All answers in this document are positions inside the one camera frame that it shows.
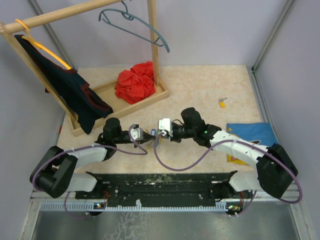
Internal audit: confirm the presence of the metal numbered key organiser ring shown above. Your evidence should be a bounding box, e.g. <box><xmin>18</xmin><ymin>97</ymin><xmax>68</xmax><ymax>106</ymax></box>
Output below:
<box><xmin>146</xmin><ymin>128</ymin><xmax>165</xmax><ymax>151</ymax></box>

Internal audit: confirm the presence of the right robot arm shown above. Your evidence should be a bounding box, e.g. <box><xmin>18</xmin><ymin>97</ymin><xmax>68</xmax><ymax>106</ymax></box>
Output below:
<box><xmin>162</xmin><ymin>107</ymin><xmax>298</xmax><ymax>199</ymax></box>

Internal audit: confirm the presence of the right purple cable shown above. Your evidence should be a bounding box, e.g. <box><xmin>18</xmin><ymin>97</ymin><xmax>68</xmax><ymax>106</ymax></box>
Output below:
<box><xmin>153</xmin><ymin>131</ymin><xmax>303</xmax><ymax>217</ymax></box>

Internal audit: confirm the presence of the key with yellow tag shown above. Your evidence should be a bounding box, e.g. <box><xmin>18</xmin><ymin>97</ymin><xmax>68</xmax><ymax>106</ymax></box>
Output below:
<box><xmin>218</xmin><ymin>97</ymin><xmax>227</xmax><ymax>108</ymax></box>

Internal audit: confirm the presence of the black base frame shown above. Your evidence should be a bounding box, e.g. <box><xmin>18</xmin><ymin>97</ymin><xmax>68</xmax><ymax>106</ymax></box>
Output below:
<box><xmin>75</xmin><ymin>172</ymin><xmax>253</xmax><ymax>208</ymax></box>

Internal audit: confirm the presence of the purple cable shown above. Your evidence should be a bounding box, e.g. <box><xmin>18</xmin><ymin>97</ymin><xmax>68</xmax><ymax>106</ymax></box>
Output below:
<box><xmin>153</xmin><ymin>131</ymin><xmax>303</xmax><ymax>217</ymax></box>
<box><xmin>31</xmin><ymin>126</ymin><xmax>149</xmax><ymax>220</ymax></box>

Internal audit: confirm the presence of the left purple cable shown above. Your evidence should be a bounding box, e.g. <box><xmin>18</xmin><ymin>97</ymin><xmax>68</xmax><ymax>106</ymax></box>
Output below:
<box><xmin>31</xmin><ymin>126</ymin><xmax>149</xmax><ymax>220</ymax></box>

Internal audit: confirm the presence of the wooden clothes rack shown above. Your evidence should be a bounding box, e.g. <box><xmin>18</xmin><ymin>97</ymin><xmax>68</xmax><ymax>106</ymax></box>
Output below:
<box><xmin>0</xmin><ymin>0</ymin><xmax>170</xmax><ymax>136</ymax></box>

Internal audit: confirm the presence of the yellow clothes hanger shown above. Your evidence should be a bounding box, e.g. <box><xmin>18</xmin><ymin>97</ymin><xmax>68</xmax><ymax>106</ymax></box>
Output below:
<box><xmin>15</xmin><ymin>19</ymin><xmax>72</xmax><ymax>70</ymax></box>

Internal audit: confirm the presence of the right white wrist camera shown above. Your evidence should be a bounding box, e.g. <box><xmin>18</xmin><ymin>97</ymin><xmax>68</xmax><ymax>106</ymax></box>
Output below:
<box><xmin>158</xmin><ymin>118</ymin><xmax>173</xmax><ymax>137</ymax></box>

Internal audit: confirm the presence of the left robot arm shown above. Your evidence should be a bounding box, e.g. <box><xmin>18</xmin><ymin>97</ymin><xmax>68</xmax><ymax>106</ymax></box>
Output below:
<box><xmin>29</xmin><ymin>117</ymin><xmax>156</xmax><ymax>199</ymax></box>

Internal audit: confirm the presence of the teal clothes hanger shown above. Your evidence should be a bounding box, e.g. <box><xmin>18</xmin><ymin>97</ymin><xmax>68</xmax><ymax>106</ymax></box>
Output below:
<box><xmin>98</xmin><ymin>0</ymin><xmax>171</xmax><ymax>53</ymax></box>

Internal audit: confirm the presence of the red crumpled cloth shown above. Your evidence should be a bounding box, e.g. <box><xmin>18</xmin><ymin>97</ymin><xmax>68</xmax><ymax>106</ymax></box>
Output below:
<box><xmin>115</xmin><ymin>61</ymin><xmax>156</xmax><ymax>105</ymax></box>

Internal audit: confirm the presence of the dark navy garment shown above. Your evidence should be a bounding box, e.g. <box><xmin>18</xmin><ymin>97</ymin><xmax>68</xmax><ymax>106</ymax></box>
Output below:
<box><xmin>14</xmin><ymin>34</ymin><xmax>113</xmax><ymax>135</ymax></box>

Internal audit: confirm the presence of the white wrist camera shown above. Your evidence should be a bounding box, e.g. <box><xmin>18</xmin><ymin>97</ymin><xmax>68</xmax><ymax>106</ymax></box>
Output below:
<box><xmin>158</xmin><ymin>118</ymin><xmax>173</xmax><ymax>137</ymax></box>
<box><xmin>128</xmin><ymin>124</ymin><xmax>144</xmax><ymax>142</ymax></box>

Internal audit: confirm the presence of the blue folded cloth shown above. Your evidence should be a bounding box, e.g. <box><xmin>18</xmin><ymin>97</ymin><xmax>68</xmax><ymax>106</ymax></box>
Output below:
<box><xmin>226</xmin><ymin>122</ymin><xmax>278</xmax><ymax>147</ymax></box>

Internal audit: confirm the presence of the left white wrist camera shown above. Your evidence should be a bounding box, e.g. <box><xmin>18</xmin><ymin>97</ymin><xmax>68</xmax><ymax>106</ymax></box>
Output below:
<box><xmin>128</xmin><ymin>124</ymin><xmax>144</xmax><ymax>142</ymax></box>

